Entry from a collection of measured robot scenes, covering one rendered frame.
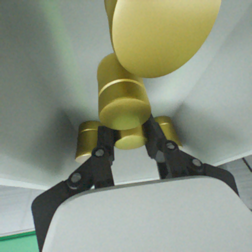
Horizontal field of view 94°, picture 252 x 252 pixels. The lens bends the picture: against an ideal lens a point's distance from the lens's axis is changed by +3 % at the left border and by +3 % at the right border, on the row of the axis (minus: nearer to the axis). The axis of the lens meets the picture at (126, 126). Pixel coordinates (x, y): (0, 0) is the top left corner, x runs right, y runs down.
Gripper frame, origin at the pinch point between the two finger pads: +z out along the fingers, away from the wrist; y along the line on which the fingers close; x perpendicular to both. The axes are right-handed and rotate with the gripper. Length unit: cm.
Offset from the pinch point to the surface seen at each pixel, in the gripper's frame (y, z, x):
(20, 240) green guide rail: -15.9, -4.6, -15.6
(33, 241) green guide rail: -14.2, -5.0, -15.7
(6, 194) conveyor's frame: -18.7, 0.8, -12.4
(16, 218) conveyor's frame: -16.2, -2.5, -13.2
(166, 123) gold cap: 5.3, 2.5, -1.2
